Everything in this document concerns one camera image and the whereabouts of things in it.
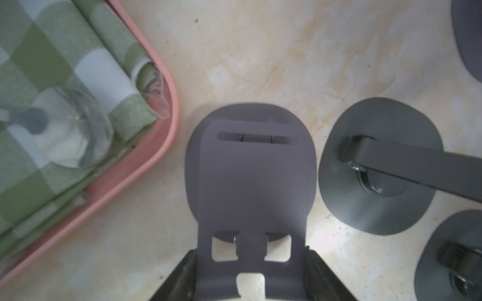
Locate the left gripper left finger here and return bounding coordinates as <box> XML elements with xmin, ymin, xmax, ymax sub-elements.
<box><xmin>149</xmin><ymin>249</ymin><xmax>197</xmax><ymax>301</ymax></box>

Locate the green checkered cloth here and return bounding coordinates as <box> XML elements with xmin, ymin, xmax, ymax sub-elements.
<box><xmin>1</xmin><ymin>1</ymin><xmax>170</xmax><ymax>258</ymax></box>

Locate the pink tray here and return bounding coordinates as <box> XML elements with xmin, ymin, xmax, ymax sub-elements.
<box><xmin>1</xmin><ymin>1</ymin><xmax>180</xmax><ymax>287</ymax></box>

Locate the white handled spoon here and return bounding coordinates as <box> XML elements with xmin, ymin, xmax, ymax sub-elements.
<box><xmin>1</xmin><ymin>86</ymin><xmax>114</xmax><ymax>169</ymax></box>

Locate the purple phone stand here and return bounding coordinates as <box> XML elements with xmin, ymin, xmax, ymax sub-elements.
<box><xmin>451</xmin><ymin>0</ymin><xmax>481</xmax><ymax>82</ymax></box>
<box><xmin>185</xmin><ymin>103</ymin><xmax>317</xmax><ymax>300</ymax></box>

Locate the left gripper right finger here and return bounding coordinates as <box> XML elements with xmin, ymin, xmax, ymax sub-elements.
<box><xmin>304</xmin><ymin>247</ymin><xmax>357</xmax><ymax>301</ymax></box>

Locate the dark green phone stand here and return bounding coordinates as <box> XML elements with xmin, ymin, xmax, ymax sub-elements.
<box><xmin>414</xmin><ymin>209</ymin><xmax>481</xmax><ymax>301</ymax></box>
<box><xmin>318</xmin><ymin>97</ymin><xmax>481</xmax><ymax>236</ymax></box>

